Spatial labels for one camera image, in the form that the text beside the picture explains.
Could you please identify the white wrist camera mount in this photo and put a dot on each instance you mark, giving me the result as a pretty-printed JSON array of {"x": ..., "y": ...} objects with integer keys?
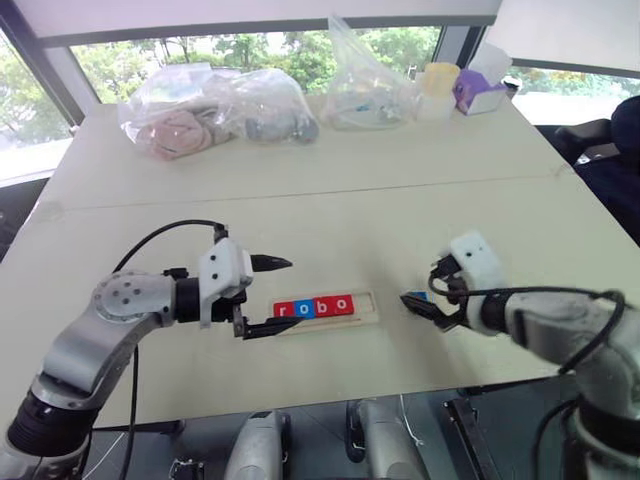
[
  {"x": 220, "y": 270},
  {"x": 480, "y": 260}
]

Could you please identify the red letter tile r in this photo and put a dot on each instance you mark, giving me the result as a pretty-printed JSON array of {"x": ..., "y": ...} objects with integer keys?
[{"x": 284, "y": 309}]

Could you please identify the tall clear plastic bag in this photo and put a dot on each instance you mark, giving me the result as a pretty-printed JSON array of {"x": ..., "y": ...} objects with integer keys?
[{"x": 360, "y": 95}]

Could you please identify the plastic bag with pink plush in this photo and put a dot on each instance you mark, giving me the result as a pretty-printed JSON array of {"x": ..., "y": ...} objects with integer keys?
[{"x": 170, "y": 135}]

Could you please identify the black office chair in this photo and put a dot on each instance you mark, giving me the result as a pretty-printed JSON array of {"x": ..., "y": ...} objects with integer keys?
[{"x": 622, "y": 165}]

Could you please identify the purple tissue box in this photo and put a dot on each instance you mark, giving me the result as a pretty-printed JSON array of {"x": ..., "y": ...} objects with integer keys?
[{"x": 475, "y": 95}]

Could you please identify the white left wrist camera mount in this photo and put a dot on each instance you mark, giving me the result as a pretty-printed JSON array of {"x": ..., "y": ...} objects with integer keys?
[{"x": 220, "y": 270}]

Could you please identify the red letter tile b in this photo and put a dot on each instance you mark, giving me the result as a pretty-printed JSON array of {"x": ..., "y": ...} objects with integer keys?
[{"x": 324, "y": 306}]

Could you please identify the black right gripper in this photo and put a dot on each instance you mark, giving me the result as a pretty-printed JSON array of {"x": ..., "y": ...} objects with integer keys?
[{"x": 462, "y": 312}]

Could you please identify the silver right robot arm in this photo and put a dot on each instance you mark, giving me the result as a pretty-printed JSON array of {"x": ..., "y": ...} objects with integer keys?
[{"x": 560, "y": 330}]

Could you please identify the silver robot leg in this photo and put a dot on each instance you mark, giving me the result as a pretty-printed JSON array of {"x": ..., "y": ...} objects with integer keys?
[
  {"x": 382, "y": 445},
  {"x": 255, "y": 450}
]

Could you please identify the pale yellow cup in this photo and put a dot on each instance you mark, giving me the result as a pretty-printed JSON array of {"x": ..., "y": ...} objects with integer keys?
[{"x": 441, "y": 77}]

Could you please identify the wooden letter tray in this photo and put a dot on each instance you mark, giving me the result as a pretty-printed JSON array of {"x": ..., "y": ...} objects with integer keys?
[{"x": 365, "y": 307}]

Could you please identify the white tissue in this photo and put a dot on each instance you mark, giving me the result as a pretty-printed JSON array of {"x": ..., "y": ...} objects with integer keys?
[{"x": 492, "y": 62}]

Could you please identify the plastic bag with grey items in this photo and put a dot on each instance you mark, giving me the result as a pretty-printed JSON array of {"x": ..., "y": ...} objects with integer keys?
[{"x": 277, "y": 120}]

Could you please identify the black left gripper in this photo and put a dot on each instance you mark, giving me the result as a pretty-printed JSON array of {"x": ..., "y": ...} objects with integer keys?
[{"x": 225, "y": 310}]

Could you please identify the dark tumbler with lid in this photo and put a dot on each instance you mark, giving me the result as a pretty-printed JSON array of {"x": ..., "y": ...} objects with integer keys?
[{"x": 512, "y": 89}]

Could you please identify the blue letter o tile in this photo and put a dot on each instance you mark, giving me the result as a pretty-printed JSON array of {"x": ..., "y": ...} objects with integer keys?
[{"x": 304, "y": 308}]

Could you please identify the black bracket under table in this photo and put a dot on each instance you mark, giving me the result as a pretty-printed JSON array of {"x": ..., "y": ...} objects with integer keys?
[{"x": 187, "y": 470}]

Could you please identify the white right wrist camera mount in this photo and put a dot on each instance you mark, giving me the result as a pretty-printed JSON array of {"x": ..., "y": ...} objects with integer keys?
[{"x": 480, "y": 260}]

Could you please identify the white roller blind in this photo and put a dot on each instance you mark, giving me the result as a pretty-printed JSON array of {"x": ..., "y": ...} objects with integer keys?
[
  {"x": 250, "y": 17},
  {"x": 570, "y": 32}
]

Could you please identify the red letter tile o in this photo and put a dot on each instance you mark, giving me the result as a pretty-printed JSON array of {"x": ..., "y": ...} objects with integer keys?
[{"x": 343, "y": 304}]

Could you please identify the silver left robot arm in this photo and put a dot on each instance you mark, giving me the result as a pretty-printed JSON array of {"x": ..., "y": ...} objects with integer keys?
[{"x": 100, "y": 325}]

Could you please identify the black metal frame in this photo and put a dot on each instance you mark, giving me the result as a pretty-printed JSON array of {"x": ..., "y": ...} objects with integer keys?
[{"x": 465, "y": 440}]

